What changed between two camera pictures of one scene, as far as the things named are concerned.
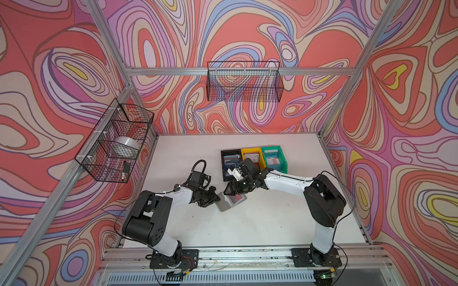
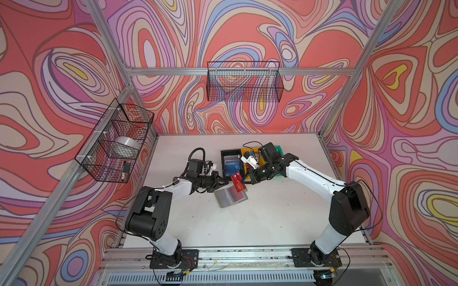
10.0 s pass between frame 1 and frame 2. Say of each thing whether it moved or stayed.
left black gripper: moved
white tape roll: stayed
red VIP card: moved
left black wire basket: stayed
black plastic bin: stayed
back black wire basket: stayed
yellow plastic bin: stayed
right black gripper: moved
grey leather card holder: stayed
